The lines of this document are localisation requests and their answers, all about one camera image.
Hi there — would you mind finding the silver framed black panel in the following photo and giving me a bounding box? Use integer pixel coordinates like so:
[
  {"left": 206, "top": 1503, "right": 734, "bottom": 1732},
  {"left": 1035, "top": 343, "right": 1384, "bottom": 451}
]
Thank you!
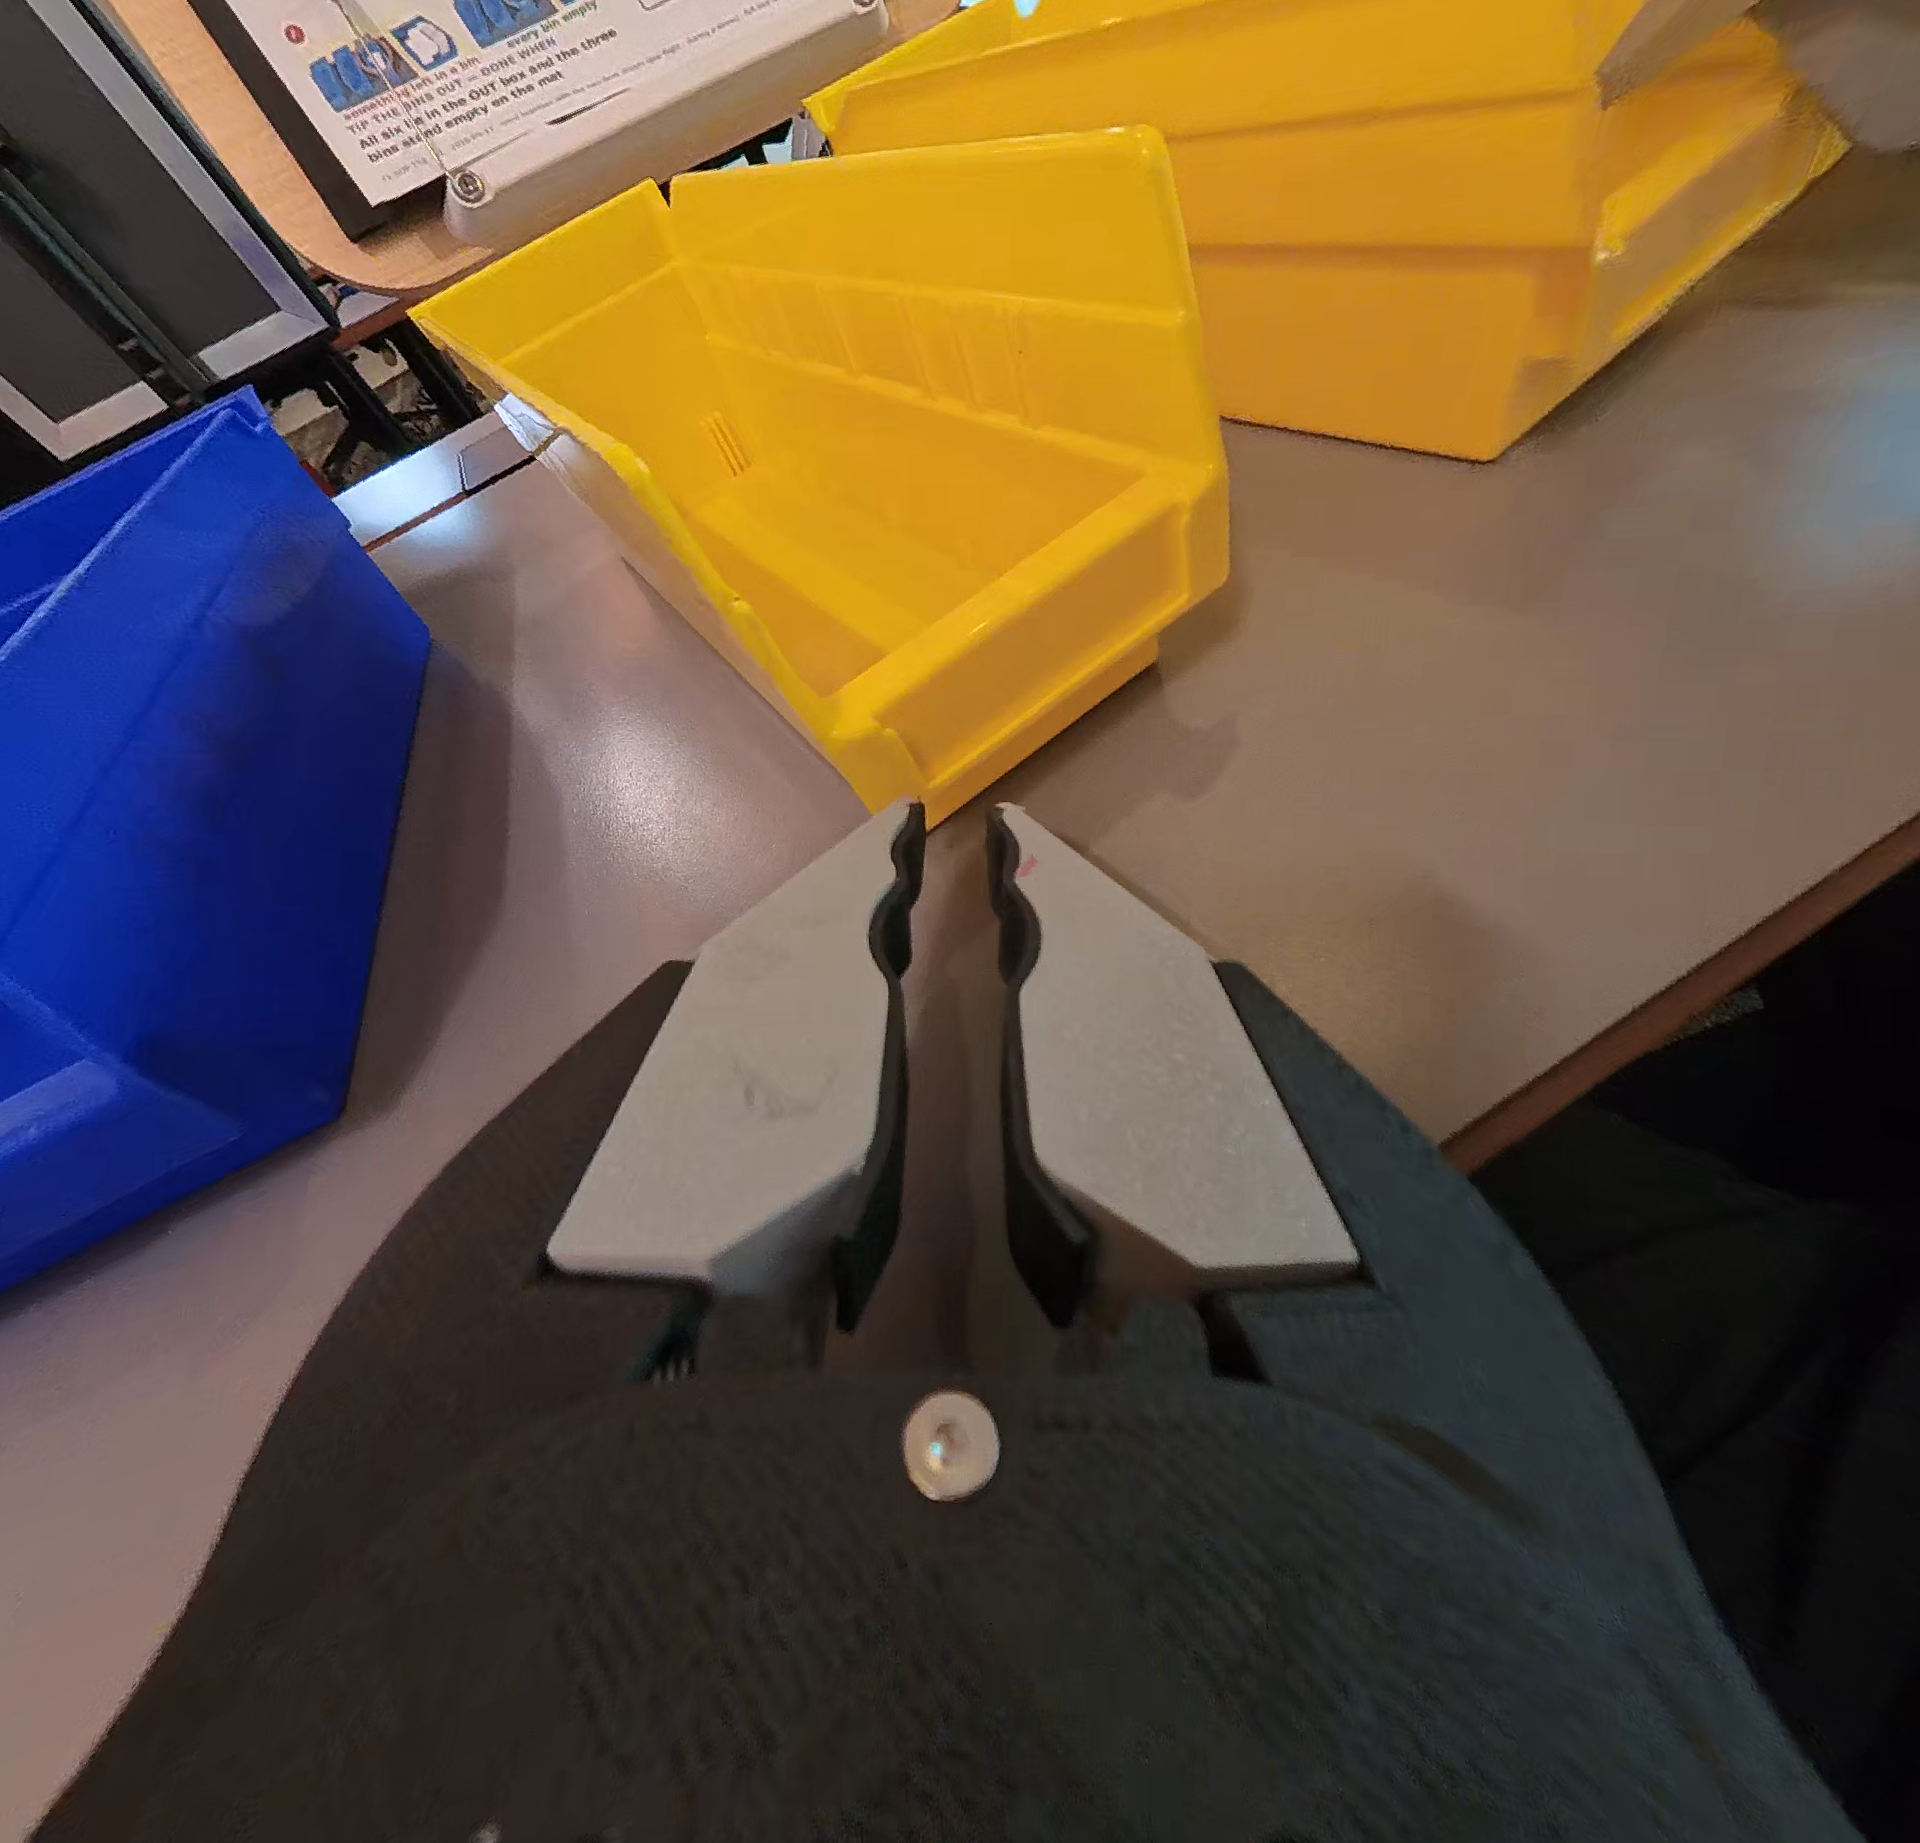
[{"left": 0, "top": 0, "right": 340, "bottom": 465}]

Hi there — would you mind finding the printed instruction sheet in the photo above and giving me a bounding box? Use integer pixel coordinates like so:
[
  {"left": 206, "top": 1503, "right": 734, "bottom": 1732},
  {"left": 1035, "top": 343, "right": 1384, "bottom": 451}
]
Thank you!
[{"left": 179, "top": 0, "right": 935, "bottom": 209}]

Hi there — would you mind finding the person's dark clothing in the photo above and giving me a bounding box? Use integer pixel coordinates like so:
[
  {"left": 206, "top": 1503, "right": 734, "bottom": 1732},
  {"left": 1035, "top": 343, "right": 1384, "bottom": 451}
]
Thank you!
[{"left": 1440, "top": 883, "right": 1920, "bottom": 1843}]

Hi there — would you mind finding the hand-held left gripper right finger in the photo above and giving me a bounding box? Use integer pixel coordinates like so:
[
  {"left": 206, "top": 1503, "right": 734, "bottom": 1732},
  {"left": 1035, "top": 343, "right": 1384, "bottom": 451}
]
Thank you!
[{"left": 982, "top": 803, "right": 1362, "bottom": 1329}]

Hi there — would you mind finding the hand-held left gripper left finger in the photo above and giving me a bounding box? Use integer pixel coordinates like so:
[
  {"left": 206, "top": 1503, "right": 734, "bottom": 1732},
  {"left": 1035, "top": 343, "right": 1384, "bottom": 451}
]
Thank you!
[{"left": 546, "top": 799, "right": 928, "bottom": 1335}]

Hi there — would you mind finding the blue plastic bin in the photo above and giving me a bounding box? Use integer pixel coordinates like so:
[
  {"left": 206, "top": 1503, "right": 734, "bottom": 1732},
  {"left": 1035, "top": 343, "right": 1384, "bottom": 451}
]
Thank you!
[{"left": 0, "top": 387, "right": 434, "bottom": 1297}]

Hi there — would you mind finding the table cable cover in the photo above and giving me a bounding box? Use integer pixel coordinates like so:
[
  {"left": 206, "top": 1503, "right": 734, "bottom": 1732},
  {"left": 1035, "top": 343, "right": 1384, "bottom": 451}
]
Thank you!
[{"left": 455, "top": 425, "right": 570, "bottom": 495}]

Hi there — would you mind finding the white document stand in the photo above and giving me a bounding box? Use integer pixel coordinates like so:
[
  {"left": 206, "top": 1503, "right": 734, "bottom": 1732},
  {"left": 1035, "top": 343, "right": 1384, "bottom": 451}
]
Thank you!
[{"left": 444, "top": 0, "right": 890, "bottom": 249}]

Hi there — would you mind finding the black clipboard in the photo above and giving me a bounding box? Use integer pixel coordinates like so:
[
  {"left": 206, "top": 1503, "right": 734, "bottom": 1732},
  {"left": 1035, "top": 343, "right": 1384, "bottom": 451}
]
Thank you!
[{"left": 133, "top": 0, "right": 395, "bottom": 243}]

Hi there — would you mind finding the instruction sheet on stand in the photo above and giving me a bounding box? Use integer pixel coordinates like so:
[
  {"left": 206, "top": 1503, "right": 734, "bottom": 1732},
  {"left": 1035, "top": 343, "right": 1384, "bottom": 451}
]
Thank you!
[{"left": 51, "top": 0, "right": 842, "bottom": 299}]

